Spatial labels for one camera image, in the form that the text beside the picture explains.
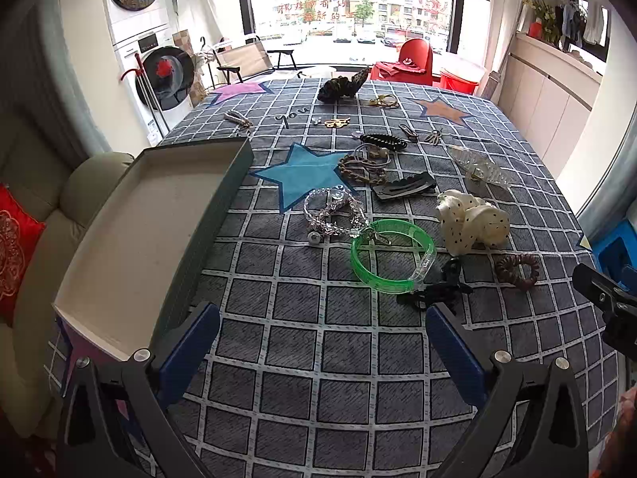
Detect green leather armchair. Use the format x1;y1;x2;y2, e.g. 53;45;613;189
1;112;134;438

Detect brown spiral hair tie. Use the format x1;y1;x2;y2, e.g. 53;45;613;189
493;251;542;293

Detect dark metal hair pin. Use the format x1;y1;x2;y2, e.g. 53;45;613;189
399;123;419;143

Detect white washing machine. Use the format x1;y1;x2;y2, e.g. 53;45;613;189
114;25;194;137

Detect black claw hair clip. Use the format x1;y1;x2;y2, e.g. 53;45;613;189
396;257;473;313

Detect green box lid tray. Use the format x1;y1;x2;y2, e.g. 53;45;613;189
54;137;254;361

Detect cream polka dot scrunchie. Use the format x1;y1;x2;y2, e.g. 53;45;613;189
436;190;510;257

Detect red plastic stool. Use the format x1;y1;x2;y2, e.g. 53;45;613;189
440;63;486;95

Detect leopard print scrunchie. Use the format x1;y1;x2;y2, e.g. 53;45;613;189
317;67;370;104

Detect green plastic bangle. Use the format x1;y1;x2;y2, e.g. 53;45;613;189
350;219;437;295

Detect clear crystal bead bracelet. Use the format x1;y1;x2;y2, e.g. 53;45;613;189
302;184;371;246

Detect red handled mop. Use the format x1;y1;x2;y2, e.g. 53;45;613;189
120;49;170;147

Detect yellow flower plant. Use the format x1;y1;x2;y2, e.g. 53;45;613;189
523;0;559;44

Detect red embroidered cushion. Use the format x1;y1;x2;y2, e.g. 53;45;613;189
0;186;45;325

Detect blue plastic stool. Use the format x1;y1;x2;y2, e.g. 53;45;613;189
593;219;637;295

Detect brown braided hair band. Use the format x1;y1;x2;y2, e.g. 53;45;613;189
337;153;390;186

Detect beige wall cabinet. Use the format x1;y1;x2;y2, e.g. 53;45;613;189
498;32;602;177

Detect gold knot brooch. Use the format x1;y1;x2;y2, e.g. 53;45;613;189
324;118;350;128

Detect black comb hair clip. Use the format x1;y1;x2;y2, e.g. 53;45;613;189
371;172;437;201

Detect folding lounge chair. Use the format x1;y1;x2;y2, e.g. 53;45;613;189
209;33;297;84

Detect red plastic chair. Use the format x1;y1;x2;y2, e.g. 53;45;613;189
370;38;434;86

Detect grey checked star blanket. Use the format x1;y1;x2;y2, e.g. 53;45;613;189
44;76;621;478

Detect gold fan earring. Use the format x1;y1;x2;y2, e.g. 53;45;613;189
423;128;443;146

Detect clear plastic claw clip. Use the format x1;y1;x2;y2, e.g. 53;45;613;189
447;145;512;189

